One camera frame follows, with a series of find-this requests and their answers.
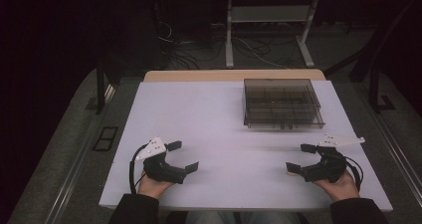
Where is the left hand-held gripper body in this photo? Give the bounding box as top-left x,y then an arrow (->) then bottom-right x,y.
134,136 -> 187,185

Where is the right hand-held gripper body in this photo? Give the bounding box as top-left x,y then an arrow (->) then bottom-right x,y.
300,133 -> 366,183

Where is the person's left hand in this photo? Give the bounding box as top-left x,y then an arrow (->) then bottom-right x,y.
136,170 -> 175,200

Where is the person's right hand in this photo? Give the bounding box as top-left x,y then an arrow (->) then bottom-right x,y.
313,168 -> 361,203

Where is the smoky transparent drawer organizer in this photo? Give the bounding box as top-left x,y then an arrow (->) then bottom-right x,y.
242,78 -> 326,131

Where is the black metal stand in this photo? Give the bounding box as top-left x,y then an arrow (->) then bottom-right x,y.
367,59 -> 396,114
85,63 -> 115,115

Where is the white metal stand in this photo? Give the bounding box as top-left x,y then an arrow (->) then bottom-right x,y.
225,0 -> 321,69

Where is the left hand-held gripper black cable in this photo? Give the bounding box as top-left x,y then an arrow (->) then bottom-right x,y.
128,143 -> 149,195

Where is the hand-held gripper black cable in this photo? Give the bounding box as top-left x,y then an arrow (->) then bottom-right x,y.
128,143 -> 149,195
344,155 -> 365,192

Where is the right hand-held gripper black cable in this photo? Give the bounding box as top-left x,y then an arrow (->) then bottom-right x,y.
344,155 -> 365,192

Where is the metal floor rail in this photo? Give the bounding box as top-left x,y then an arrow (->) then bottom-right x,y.
44,84 -> 117,224
351,83 -> 422,198

